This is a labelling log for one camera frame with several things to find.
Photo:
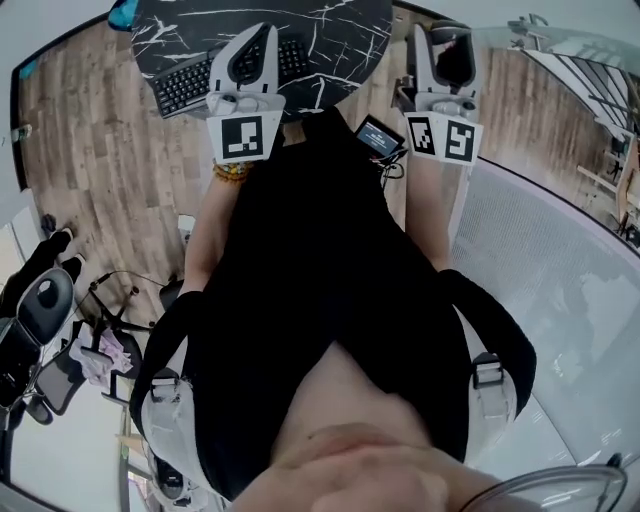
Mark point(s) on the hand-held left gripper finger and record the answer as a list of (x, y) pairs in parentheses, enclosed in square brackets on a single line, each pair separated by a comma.
[(220, 70), (274, 60)]

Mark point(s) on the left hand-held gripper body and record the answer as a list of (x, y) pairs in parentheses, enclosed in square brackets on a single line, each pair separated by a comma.
[(242, 137)]

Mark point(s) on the black mesh office chair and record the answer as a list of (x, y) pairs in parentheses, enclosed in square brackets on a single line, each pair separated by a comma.
[(60, 387)]

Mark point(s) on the wooden stand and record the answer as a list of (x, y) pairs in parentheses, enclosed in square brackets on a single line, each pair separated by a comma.
[(620, 190)]

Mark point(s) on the white floor box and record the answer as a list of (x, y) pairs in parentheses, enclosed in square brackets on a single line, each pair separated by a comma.
[(186, 230)]

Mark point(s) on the office chair with headrest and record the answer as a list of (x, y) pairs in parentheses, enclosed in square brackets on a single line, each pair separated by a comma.
[(45, 305)]

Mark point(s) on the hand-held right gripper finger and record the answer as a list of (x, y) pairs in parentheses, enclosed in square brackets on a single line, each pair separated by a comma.
[(473, 65), (424, 60)]

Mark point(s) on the black keyboard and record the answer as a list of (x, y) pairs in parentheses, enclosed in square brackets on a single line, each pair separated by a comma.
[(180, 85)]

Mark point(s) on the black chair seat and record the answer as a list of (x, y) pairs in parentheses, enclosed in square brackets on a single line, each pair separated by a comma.
[(172, 295)]

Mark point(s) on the person's right forearm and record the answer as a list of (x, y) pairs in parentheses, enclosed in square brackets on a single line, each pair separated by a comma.
[(430, 210)]

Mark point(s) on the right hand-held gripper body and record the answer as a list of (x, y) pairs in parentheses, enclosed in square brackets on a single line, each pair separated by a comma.
[(445, 135)]

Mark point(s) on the small black floor object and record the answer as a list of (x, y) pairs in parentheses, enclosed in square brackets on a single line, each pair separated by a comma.
[(48, 222)]

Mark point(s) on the small screen device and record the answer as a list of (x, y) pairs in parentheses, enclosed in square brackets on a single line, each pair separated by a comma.
[(379, 136)]

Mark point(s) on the person's left forearm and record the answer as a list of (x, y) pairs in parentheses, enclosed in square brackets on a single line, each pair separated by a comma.
[(210, 235)]

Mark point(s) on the black stair railing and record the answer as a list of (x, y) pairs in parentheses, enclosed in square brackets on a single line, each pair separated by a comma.
[(590, 85)]

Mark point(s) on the teal plastic item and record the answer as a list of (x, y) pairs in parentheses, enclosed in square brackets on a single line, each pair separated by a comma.
[(28, 71), (120, 12)]

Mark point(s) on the person's black top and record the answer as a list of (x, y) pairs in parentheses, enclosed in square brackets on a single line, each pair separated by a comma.
[(320, 250)]

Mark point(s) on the green bottle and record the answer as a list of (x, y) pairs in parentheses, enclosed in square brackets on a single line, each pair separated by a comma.
[(21, 134)]

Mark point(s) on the pale crumpled cloth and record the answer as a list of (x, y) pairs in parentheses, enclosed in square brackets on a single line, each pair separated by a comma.
[(100, 360)]

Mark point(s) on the grey office chair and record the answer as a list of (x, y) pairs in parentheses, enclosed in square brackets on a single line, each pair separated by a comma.
[(172, 480)]

